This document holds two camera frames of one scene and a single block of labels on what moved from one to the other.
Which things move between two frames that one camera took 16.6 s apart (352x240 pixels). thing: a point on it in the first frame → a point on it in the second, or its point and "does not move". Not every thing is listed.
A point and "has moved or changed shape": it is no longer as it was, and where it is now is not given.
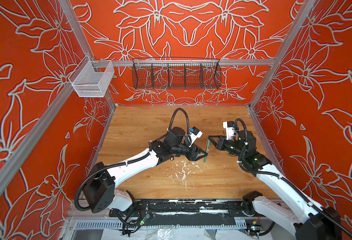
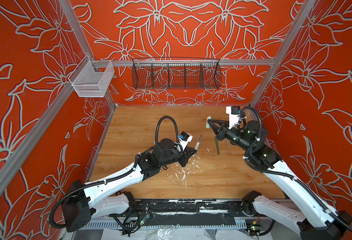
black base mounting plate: [231, 208] does not move
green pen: [208, 146] has moved or changed shape
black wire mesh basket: [176, 73] does not move
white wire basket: [91, 78] does not move
